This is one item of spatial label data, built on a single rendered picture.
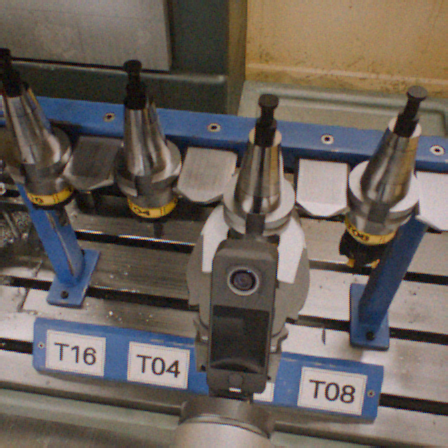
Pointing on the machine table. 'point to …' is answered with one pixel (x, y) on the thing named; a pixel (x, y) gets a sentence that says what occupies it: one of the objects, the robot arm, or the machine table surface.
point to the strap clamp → (17, 210)
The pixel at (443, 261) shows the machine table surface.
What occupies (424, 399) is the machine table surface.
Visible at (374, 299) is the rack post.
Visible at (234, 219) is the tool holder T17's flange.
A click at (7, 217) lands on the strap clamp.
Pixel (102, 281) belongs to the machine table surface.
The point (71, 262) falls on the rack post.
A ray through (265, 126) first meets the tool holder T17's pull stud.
